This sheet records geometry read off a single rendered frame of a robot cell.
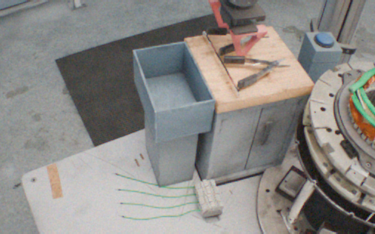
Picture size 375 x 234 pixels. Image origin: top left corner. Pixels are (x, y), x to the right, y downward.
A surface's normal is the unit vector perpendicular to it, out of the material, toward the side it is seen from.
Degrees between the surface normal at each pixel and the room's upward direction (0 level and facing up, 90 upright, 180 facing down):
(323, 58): 90
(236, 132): 90
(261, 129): 90
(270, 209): 0
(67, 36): 0
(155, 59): 90
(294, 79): 0
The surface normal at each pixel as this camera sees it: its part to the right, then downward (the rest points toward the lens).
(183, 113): 0.29, 0.72
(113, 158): 0.04, -0.66
